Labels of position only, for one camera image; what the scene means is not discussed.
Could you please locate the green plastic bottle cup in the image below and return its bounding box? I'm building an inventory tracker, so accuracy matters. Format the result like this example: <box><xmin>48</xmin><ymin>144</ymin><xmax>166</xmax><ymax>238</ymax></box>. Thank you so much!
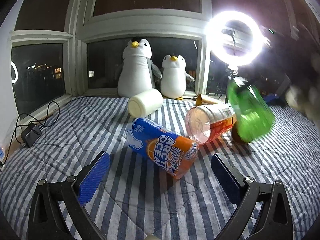
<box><xmin>227</xmin><ymin>76</ymin><xmax>274</xmax><ymax>143</ymax></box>

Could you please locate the brown round cup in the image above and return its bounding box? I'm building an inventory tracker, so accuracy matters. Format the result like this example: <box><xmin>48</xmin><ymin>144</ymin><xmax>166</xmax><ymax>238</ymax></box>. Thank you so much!
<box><xmin>231</xmin><ymin>122</ymin><xmax>251</xmax><ymax>145</ymax></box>

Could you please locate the clear orange plastic bottle cup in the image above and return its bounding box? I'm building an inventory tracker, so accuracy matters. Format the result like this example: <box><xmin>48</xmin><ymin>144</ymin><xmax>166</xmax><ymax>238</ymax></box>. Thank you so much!
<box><xmin>184</xmin><ymin>103</ymin><xmax>236</xmax><ymax>145</ymax></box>

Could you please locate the brown paper cup lying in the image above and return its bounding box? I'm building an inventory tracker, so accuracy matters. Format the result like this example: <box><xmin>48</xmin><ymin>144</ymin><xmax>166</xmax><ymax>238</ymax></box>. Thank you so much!
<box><xmin>195</xmin><ymin>94</ymin><xmax>219</xmax><ymax>106</ymax></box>

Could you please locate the white plastic cup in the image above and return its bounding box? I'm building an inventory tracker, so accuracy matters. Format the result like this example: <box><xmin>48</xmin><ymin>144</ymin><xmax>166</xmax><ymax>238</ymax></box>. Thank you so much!
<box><xmin>127</xmin><ymin>88</ymin><xmax>163</xmax><ymax>118</ymax></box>

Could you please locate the white power strip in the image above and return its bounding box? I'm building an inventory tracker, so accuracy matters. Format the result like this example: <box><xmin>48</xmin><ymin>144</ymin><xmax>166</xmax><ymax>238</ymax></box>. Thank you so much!
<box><xmin>0</xmin><ymin>146</ymin><xmax>6</xmax><ymax>172</ymax></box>

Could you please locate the blue white striped quilt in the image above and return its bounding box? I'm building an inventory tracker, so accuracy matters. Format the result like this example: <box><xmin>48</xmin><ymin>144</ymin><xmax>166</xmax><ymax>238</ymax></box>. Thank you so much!
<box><xmin>1</xmin><ymin>98</ymin><xmax>319</xmax><ymax>239</ymax></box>

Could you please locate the black power adapter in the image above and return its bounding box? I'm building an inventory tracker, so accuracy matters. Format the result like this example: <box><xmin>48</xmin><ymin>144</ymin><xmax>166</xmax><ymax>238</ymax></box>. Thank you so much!
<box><xmin>21</xmin><ymin>123</ymin><xmax>42</xmax><ymax>147</ymax></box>

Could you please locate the blue orange Arctic Ocean bottle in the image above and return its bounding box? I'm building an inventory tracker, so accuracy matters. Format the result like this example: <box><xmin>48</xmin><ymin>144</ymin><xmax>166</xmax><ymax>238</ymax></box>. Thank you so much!
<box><xmin>125</xmin><ymin>118</ymin><xmax>200</xmax><ymax>179</ymax></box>

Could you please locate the small plush penguin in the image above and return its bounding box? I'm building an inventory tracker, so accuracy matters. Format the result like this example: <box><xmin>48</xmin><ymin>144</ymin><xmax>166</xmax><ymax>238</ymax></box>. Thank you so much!
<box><xmin>160</xmin><ymin>55</ymin><xmax>195</xmax><ymax>99</ymax></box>

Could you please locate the large plush penguin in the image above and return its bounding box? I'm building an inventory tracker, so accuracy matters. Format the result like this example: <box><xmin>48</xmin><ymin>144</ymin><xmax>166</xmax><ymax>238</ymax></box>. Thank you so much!
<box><xmin>115</xmin><ymin>38</ymin><xmax>162</xmax><ymax>98</ymax></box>

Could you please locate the black adapter cable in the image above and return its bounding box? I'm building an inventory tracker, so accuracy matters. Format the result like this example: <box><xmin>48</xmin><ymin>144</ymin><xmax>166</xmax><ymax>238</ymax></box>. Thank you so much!
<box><xmin>1</xmin><ymin>101</ymin><xmax>61</xmax><ymax>168</ymax></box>

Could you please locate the black ring light stand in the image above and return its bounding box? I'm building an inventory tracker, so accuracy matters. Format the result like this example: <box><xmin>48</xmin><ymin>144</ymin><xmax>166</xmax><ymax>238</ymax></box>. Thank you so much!
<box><xmin>207</xmin><ymin>64</ymin><xmax>241</xmax><ymax>100</ymax></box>

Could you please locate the bright ring light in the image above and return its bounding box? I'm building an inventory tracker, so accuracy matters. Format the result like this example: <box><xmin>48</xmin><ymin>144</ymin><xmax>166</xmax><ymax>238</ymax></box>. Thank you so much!
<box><xmin>204</xmin><ymin>10</ymin><xmax>266</xmax><ymax>67</ymax></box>

